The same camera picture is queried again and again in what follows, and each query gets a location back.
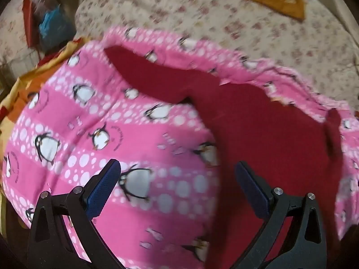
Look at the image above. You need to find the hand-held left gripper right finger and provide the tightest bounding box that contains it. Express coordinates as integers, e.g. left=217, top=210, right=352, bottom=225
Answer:
left=235, top=161, right=327, bottom=269

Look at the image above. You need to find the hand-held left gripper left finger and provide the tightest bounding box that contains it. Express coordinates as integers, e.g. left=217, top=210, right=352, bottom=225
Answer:
left=27, top=159, right=127, bottom=269

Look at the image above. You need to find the dark red garment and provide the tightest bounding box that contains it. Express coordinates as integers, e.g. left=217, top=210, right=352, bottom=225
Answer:
left=104, top=46, right=344, bottom=269

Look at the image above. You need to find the pink penguin print blanket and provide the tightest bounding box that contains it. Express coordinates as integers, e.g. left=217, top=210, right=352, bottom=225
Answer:
left=1, top=26, right=359, bottom=269

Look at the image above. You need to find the floral bed sheet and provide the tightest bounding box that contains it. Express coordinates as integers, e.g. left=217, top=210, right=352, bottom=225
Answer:
left=0, top=0, right=359, bottom=101

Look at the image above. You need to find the blue plastic bag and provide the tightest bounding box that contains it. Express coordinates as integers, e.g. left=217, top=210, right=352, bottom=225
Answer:
left=39, top=5, right=76, bottom=47

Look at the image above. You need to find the red board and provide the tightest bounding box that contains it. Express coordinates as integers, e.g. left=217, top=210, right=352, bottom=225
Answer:
left=23, top=0, right=40, bottom=49

